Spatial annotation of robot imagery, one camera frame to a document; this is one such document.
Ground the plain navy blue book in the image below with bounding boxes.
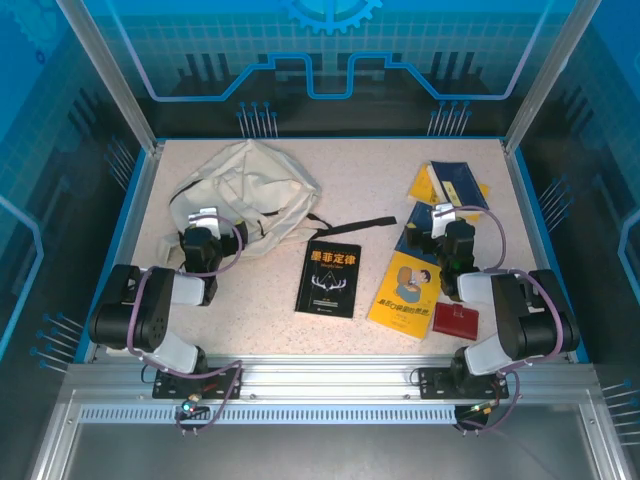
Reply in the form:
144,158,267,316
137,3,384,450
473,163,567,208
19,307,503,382
393,201,451,256

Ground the beige canvas backpack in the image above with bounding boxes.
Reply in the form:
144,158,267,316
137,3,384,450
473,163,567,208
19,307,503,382
157,139,399,261

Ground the yellow book with cartoon figure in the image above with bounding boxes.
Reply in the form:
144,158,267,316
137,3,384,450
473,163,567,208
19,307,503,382
367,249,444,343

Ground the red wallet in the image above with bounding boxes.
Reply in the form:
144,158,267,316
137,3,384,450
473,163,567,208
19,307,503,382
432,301,480,343

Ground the black book with yellow title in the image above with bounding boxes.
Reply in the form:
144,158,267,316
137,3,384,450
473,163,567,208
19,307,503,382
294,238,362,320

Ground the steel lower shelf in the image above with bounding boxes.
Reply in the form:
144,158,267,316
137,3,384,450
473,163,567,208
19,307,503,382
29,389,624,480

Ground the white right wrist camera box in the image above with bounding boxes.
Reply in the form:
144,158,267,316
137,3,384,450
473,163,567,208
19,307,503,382
430,202,459,240

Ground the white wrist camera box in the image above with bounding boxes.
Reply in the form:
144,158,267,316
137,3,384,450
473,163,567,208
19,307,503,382
188,206,222,240
430,202,459,240

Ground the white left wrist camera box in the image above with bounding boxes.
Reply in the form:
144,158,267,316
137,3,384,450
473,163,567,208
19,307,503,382
188,206,222,240

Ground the blue and aluminium side rail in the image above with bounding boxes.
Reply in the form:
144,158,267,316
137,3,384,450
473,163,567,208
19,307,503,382
499,138,592,364
74,142,166,364

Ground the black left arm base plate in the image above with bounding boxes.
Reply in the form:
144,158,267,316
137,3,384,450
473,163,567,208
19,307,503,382
152,366,245,400

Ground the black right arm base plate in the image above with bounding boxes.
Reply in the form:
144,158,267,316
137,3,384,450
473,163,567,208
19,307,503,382
417,367,510,400

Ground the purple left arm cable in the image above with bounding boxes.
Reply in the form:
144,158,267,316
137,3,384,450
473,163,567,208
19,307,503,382
124,215,247,439

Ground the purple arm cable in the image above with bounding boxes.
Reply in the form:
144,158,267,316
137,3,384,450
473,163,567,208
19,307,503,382
124,215,247,439
452,204,569,437

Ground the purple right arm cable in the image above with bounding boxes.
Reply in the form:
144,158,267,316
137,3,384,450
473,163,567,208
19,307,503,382
452,204,569,437

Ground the aluminium enclosure post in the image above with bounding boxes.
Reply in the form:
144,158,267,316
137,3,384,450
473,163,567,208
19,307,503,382
53,0,166,155
502,0,604,155

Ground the aluminium frame rail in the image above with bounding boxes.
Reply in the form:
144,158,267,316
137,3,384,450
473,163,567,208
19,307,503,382
64,353,601,407

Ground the slotted grey cable duct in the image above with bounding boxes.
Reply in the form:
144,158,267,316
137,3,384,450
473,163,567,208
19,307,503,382
78,405,459,426

